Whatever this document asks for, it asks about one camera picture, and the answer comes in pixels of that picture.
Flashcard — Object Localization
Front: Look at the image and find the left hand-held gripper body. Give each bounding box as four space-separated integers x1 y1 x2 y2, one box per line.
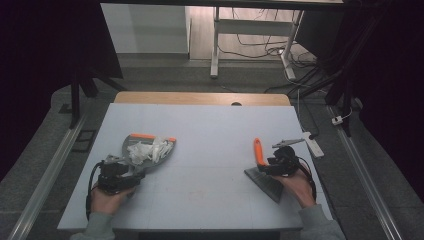
95 153 147 196

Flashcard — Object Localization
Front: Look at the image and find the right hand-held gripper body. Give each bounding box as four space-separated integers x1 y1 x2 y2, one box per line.
265 137 306 178

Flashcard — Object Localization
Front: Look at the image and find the orange-handled grey brush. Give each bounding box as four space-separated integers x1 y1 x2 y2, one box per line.
243 137 285 204

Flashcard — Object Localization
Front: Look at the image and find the grey dustpan with orange edge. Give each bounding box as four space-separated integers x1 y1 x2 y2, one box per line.
121 132 177 175

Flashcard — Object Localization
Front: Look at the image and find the white tissue paper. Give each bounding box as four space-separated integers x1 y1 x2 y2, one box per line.
126 136 175 166

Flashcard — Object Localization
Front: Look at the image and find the person's left hand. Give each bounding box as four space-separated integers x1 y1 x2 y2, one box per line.
90 184 137 215

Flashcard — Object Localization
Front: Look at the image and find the person's right hand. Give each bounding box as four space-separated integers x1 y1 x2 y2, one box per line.
271 165 317 210

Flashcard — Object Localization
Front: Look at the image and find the white power strip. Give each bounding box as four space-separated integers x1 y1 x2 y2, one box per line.
302 131 325 159

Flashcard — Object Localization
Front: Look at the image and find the white board table cover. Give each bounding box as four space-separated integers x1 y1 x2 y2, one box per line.
57 102 334 232

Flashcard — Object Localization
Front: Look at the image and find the black tripod stand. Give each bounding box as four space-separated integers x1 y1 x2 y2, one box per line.
289 63 359 138
59 65 128 130

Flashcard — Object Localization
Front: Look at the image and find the wooden table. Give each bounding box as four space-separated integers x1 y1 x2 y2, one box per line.
113 91 292 107

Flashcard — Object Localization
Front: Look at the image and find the white cabinet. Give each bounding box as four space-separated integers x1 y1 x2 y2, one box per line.
100 3 192 55

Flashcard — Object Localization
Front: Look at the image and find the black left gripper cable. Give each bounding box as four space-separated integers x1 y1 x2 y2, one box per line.
85 161 105 222

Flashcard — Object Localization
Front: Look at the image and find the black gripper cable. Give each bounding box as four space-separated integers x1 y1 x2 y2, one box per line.
297 155 318 202
85 161 105 222

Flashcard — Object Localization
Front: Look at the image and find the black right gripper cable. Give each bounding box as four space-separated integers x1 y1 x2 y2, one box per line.
297 155 318 202

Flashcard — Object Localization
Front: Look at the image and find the black floor frame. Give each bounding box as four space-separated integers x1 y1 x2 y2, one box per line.
71 129 98 154

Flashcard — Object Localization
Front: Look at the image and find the aluminium rail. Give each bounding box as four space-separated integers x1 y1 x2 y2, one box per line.
7 112 88 240
327 105 405 240

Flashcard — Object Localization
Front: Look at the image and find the tangle of black floor cables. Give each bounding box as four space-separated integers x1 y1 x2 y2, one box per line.
218 8 321 96

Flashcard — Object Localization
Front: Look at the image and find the white desk frame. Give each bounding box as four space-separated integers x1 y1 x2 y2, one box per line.
209 6 305 81

